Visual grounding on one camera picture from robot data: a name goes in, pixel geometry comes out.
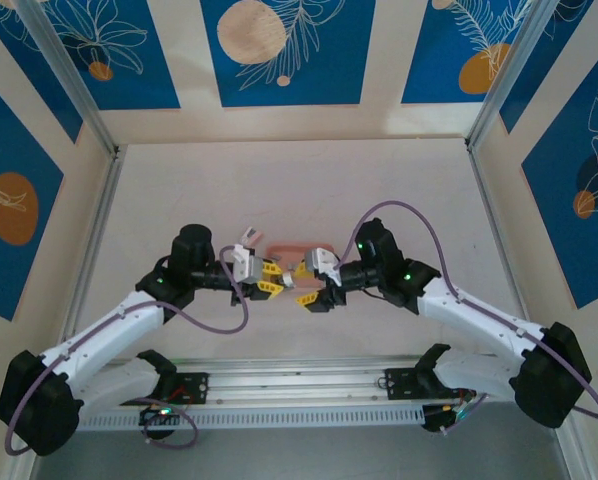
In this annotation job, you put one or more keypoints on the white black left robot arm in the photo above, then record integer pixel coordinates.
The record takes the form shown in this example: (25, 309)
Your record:
(104, 325)

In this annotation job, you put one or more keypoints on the pink plastic tray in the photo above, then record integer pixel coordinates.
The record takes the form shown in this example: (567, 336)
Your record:
(286, 250)

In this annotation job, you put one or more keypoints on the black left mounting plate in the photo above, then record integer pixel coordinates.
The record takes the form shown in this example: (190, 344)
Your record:
(196, 387)

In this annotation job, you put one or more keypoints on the black mounting plate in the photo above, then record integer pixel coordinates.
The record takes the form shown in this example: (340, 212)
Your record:
(401, 385)
(196, 387)

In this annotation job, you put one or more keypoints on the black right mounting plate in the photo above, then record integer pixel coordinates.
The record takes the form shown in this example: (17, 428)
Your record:
(401, 385)

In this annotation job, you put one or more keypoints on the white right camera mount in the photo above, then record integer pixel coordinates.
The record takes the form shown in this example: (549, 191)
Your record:
(327, 260)

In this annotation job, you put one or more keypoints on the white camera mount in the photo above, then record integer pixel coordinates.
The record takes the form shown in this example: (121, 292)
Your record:
(240, 251)
(327, 260)

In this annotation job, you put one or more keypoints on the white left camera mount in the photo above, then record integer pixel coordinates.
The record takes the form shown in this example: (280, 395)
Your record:
(240, 251)

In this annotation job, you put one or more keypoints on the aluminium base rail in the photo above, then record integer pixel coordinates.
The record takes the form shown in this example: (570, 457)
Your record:
(299, 382)

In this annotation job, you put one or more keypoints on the aluminium side rail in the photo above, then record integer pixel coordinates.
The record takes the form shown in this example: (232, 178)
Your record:
(95, 240)
(496, 225)

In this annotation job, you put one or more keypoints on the aluminium frame post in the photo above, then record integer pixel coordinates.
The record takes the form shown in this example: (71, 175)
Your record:
(501, 75)
(76, 85)

